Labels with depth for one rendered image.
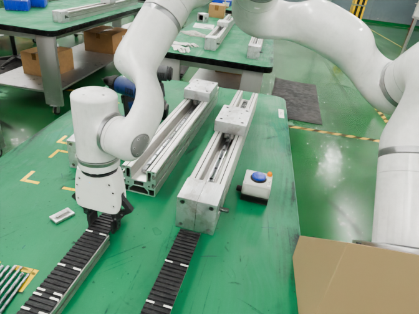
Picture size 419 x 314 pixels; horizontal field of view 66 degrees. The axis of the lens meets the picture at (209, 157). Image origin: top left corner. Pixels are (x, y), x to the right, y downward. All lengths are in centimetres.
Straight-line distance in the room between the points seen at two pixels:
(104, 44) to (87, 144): 401
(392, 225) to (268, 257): 28
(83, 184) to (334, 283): 51
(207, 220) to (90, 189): 28
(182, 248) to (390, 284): 41
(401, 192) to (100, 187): 59
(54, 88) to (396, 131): 290
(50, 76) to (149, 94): 266
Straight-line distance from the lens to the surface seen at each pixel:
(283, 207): 97
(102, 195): 72
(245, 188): 93
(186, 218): 82
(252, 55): 259
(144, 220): 86
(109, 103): 62
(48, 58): 318
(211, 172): 95
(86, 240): 78
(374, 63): 83
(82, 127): 64
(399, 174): 71
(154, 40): 68
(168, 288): 68
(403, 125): 73
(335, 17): 76
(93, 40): 467
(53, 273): 73
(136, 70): 63
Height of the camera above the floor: 136
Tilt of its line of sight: 30 degrees down
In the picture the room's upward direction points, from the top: 7 degrees clockwise
